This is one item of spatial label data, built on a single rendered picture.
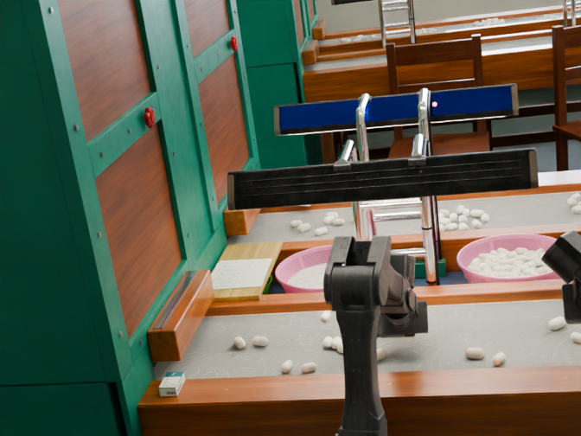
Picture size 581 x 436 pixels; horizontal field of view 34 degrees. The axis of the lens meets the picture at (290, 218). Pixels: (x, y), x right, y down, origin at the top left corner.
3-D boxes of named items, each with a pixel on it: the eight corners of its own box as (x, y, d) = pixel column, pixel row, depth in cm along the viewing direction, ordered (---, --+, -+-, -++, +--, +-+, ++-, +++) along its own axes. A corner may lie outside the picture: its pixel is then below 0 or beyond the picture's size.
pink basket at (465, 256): (596, 301, 214) (595, 263, 211) (486, 326, 210) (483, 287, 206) (542, 260, 238) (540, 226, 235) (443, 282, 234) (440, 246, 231)
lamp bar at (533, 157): (539, 189, 181) (538, 153, 179) (227, 211, 193) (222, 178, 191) (536, 176, 189) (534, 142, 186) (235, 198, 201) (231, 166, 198)
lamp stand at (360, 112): (446, 277, 237) (431, 104, 222) (367, 281, 241) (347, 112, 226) (446, 247, 254) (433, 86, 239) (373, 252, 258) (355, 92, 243)
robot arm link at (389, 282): (371, 285, 178) (328, 225, 152) (418, 285, 175) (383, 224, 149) (366, 349, 174) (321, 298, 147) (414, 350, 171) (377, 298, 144)
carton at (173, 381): (177, 396, 180) (175, 387, 180) (160, 396, 181) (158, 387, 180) (185, 380, 186) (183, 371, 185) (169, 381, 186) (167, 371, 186)
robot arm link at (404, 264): (380, 262, 187) (366, 243, 176) (423, 262, 184) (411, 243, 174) (376, 319, 183) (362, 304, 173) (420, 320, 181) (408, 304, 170)
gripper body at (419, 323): (376, 304, 191) (372, 296, 185) (427, 302, 189) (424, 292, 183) (378, 336, 189) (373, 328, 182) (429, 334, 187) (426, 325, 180)
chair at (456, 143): (395, 266, 417) (374, 62, 386) (402, 229, 457) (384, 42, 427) (496, 260, 408) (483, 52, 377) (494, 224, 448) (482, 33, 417)
